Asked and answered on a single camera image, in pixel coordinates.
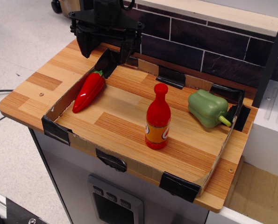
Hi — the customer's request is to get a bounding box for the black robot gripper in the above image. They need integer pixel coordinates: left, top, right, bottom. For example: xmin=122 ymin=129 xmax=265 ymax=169
xmin=69 ymin=0 xmax=144 ymax=64

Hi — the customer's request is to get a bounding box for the red hot sauce bottle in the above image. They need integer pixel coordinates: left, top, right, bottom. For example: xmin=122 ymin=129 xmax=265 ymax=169
xmin=145 ymin=83 xmax=171 ymax=149

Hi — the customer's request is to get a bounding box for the cardboard fence with black tape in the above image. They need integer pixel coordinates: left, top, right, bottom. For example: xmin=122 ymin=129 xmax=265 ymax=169
xmin=39 ymin=48 xmax=254 ymax=210

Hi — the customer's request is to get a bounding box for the red toy chili pepper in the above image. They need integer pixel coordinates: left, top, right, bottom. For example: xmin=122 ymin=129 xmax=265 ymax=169
xmin=72 ymin=70 xmax=105 ymax=113

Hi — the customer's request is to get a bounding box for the black caster wheel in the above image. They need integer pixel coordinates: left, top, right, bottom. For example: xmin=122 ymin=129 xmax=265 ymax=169
xmin=51 ymin=0 xmax=62 ymax=14

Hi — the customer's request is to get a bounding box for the green toy bell pepper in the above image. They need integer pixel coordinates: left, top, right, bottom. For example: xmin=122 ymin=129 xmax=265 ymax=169
xmin=188 ymin=89 xmax=232 ymax=128

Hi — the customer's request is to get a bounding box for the light wooden shelf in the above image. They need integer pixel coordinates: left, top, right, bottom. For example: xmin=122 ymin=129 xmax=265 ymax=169
xmin=135 ymin=0 xmax=278 ymax=37

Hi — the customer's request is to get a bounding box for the grey toy oven panel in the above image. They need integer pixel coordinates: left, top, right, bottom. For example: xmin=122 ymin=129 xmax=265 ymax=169
xmin=87 ymin=175 xmax=144 ymax=224

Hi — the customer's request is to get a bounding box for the white toy sink unit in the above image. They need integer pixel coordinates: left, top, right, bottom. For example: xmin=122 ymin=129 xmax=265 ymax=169
xmin=243 ymin=80 xmax=278 ymax=176

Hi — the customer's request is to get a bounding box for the black dark post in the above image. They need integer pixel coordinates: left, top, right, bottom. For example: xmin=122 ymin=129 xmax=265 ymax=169
xmin=252 ymin=32 xmax=278 ymax=108

